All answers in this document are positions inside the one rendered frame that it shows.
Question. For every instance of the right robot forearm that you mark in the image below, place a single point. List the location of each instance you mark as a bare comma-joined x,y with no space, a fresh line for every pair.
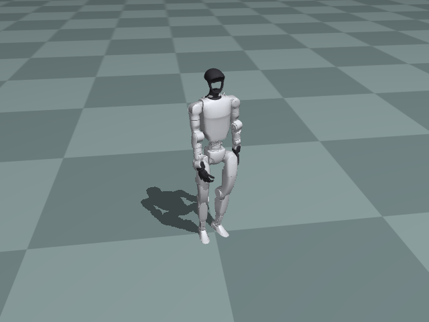
197,148

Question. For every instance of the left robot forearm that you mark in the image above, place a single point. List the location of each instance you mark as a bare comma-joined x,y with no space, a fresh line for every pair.
236,138

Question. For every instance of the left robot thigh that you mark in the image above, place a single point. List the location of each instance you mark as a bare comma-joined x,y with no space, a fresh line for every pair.
229,175

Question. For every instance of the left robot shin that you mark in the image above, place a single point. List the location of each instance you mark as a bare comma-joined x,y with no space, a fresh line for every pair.
220,206

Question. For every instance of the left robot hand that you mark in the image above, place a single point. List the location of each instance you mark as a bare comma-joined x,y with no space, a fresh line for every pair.
237,152

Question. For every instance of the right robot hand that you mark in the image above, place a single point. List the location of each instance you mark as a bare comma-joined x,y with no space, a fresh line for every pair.
203,173

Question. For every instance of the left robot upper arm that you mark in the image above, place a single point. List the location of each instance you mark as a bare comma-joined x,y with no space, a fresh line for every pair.
235,123

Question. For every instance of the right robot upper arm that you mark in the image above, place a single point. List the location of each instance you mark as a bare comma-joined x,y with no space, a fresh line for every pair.
194,109

